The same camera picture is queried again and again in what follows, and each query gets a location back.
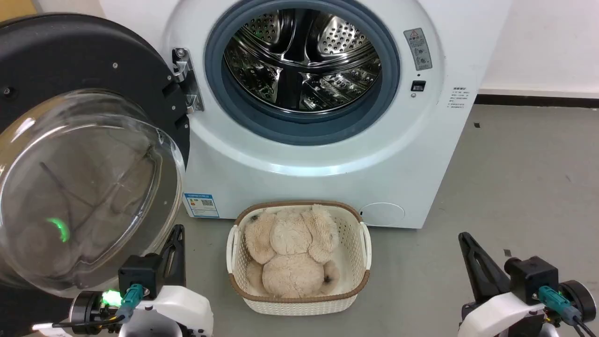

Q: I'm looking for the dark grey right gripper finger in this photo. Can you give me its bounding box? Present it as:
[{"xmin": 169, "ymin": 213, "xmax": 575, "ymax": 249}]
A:
[{"xmin": 458, "ymin": 232, "xmax": 511, "ymax": 306}]

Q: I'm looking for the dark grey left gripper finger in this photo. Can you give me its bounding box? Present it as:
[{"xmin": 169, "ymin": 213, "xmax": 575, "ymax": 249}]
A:
[
  {"xmin": 158, "ymin": 234, "xmax": 177, "ymax": 290},
  {"xmin": 171, "ymin": 224, "xmax": 187, "ymax": 288}
]

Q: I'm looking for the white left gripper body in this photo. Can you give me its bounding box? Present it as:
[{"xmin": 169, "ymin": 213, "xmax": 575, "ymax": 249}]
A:
[{"xmin": 118, "ymin": 285, "xmax": 214, "ymax": 337}]

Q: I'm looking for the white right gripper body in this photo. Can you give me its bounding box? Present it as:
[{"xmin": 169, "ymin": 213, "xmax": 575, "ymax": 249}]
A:
[{"xmin": 458, "ymin": 291, "xmax": 549, "ymax": 337}]

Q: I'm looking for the white front-load washing machine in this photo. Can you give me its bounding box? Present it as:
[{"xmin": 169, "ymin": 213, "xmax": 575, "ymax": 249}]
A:
[{"xmin": 98, "ymin": 0, "xmax": 513, "ymax": 230}]

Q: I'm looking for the metal door hinge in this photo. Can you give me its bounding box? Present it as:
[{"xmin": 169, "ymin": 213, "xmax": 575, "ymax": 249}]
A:
[{"xmin": 171, "ymin": 47, "xmax": 205, "ymax": 114}]

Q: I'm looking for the black round glass washer door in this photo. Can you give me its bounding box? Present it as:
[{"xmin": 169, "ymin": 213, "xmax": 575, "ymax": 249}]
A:
[{"xmin": 0, "ymin": 13, "xmax": 191, "ymax": 337}]

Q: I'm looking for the blue energy label sticker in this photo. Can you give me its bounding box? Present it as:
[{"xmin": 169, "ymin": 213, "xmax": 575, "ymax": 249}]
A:
[{"xmin": 183, "ymin": 193, "xmax": 220, "ymax": 219}]

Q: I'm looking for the beige plush teddy toy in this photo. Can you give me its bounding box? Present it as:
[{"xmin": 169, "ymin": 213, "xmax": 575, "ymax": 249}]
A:
[{"xmin": 244, "ymin": 204, "xmax": 342, "ymax": 300}]

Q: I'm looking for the round white filter cover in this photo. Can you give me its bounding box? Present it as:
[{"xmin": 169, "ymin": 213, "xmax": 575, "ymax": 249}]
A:
[{"xmin": 360, "ymin": 202, "xmax": 406, "ymax": 228}]

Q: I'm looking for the white woven laundry basket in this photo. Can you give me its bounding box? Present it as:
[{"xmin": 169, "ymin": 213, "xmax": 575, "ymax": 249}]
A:
[{"xmin": 226, "ymin": 201, "xmax": 373, "ymax": 316}]

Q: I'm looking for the small printed text sticker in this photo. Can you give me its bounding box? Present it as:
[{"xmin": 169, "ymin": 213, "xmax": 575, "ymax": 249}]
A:
[{"xmin": 446, "ymin": 86, "xmax": 470, "ymax": 110}]

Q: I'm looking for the stainless steel washer drum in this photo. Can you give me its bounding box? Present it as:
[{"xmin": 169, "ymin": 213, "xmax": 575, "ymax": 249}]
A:
[{"xmin": 223, "ymin": 8, "xmax": 382, "ymax": 114}]

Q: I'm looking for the grey warning sticker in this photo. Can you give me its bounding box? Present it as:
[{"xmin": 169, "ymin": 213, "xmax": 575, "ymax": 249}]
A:
[{"xmin": 403, "ymin": 28, "xmax": 433, "ymax": 72}]

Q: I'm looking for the yellow wooden board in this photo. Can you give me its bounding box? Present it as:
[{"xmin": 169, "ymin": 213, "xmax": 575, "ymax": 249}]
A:
[{"xmin": 0, "ymin": 0, "xmax": 39, "ymax": 22}]

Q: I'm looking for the left teal-plug black cable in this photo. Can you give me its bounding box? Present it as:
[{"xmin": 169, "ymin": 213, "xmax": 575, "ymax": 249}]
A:
[{"xmin": 51, "ymin": 284, "xmax": 144, "ymax": 329}]

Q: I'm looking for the teal-plug black cable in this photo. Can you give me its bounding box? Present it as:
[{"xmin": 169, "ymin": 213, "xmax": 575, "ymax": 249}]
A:
[
  {"xmin": 538, "ymin": 286, "xmax": 599, "ymax": 337},
  {"xmin": 51, "ymin": 284, "xmax": 144, "ymax": 329}
]

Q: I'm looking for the right teal-plug black cable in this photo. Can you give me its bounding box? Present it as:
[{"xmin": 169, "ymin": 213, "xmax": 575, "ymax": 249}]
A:
[{"xmin": 538, "ymin": 286, "xmax": 599, "ymax": 337}]

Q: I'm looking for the black wall baseboard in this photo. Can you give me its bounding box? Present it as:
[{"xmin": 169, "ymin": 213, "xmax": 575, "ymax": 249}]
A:
[{"xmin": 475, "ymin": 94, "xmax": 599, "ymax": 109}]

